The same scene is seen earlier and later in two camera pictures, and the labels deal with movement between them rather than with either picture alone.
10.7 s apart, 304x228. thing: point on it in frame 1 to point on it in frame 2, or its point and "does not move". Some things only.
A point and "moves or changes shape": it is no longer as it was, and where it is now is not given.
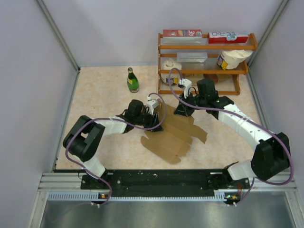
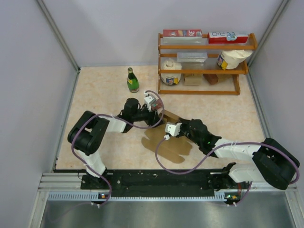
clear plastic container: (191, 57) does not move
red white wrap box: (226, 37) does not move
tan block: (194, 77) does not move
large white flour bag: (231, 59) does not move
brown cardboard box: (175, 138) moves or changes shape
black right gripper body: (196, 101) to (185, 130)
